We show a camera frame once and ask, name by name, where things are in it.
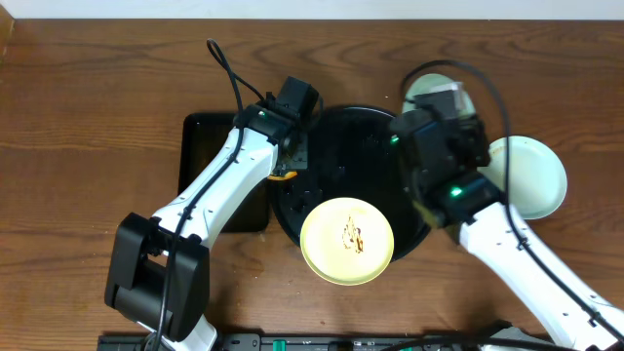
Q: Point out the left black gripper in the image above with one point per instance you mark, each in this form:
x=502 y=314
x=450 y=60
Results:
x=296 y=152

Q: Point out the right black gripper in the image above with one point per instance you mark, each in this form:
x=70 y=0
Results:
x=474 y=149

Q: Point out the green and yellow sponge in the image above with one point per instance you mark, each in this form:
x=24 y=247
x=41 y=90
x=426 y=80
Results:
x=286 y=176

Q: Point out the light blue plate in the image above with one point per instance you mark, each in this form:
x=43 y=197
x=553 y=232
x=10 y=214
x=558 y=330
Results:
x=435 y=83

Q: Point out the pale green plate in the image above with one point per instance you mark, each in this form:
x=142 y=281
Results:
x=538 y=181

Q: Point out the yellow plate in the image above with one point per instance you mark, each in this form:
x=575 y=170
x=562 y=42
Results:
x=346 y=241

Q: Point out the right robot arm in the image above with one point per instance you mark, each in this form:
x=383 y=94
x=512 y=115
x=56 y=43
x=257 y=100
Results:
x=457 y=179

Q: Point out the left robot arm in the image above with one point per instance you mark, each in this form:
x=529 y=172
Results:
x=159 y=274

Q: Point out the black round tray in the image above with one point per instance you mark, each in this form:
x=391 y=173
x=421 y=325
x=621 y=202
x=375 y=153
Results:
x=350 y=155

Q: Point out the black rectangular tray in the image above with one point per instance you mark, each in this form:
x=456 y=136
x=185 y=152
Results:
x=203 y=135

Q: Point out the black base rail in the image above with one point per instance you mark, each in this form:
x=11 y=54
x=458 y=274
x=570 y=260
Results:
x=256 y=342

